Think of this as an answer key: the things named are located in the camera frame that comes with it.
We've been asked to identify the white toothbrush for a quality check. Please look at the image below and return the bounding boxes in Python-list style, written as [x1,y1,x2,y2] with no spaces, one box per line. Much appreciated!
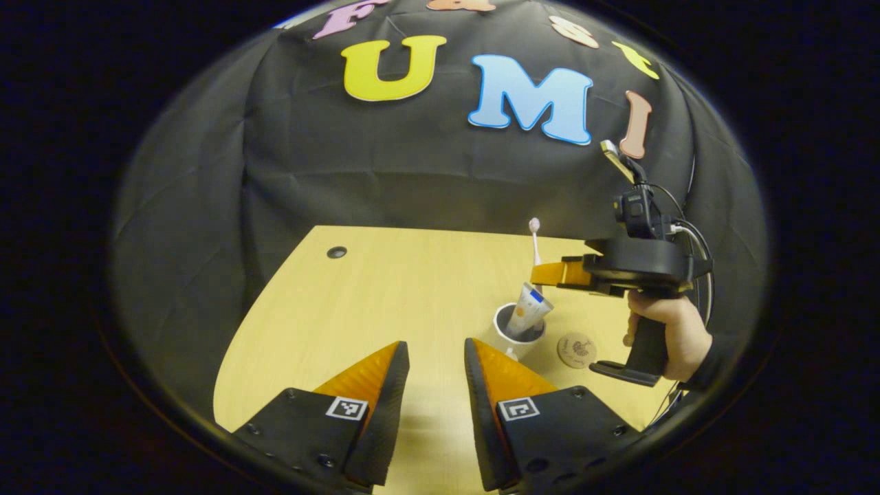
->
[527,217,544,269]

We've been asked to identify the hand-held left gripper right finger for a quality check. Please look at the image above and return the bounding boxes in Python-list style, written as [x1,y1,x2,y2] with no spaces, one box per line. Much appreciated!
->
[464,337,644,493]

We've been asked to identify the white toothpaste tube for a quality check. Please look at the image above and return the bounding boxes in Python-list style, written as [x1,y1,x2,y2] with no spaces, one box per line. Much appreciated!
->
[507,282,554,339]

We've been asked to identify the light wooden desktop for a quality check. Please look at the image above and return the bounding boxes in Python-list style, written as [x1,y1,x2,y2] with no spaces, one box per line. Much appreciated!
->
[213,225,678,492]

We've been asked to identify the black backdrop cloth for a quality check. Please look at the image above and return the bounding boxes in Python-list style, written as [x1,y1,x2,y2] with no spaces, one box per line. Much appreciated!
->
[110,0,767,420]

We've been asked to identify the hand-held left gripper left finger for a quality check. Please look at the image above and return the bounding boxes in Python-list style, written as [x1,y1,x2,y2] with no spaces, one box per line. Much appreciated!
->
[230,340,411,490]

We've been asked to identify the white cup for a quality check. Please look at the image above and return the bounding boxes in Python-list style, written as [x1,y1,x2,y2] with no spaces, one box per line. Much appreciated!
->
[494,302,548,362]

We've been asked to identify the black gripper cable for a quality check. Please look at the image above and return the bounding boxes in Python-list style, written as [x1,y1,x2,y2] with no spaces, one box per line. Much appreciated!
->
[646,182,716,324]

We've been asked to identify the round wooden coaster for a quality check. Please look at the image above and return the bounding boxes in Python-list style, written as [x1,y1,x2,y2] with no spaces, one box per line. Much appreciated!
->
[557,332,597,369]

